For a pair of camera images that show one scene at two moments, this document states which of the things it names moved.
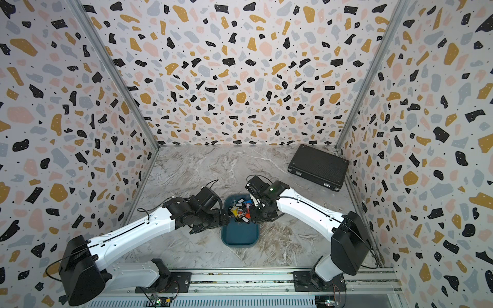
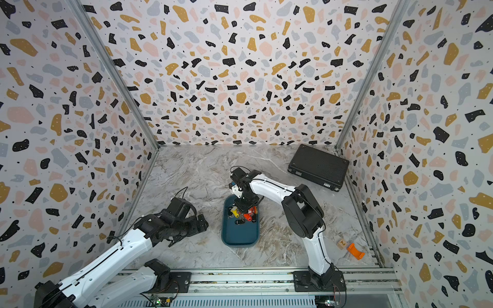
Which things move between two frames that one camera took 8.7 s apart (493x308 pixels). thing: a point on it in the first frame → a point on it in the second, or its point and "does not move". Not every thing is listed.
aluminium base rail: [228, 283] does not move
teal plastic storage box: [239, 234] does not move
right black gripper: [253, 218] → [242, 208]
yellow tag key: [235, 210] does not move
